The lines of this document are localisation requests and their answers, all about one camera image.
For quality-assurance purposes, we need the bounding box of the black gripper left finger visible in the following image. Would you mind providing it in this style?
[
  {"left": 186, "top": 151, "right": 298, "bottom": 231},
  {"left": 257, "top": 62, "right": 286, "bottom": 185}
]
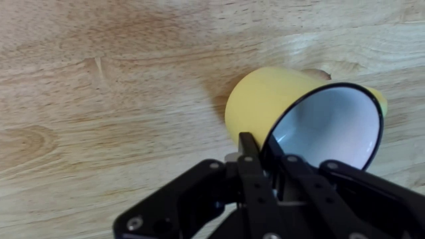
[{"left": 112, "top": 131, "right": 285, "bottom": 239}]

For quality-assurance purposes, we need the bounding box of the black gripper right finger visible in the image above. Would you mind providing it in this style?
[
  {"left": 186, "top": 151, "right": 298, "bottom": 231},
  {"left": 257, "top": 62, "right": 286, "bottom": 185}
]
[{"left": 261, "top": 135, "right": 425, "bottom": 239}]

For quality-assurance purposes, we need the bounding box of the yellow enamel cup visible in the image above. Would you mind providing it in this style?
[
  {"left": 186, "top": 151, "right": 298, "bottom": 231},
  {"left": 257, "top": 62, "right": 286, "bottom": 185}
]
[{"left": 224, "top": 65, "right": 390, "bottom": 171}]

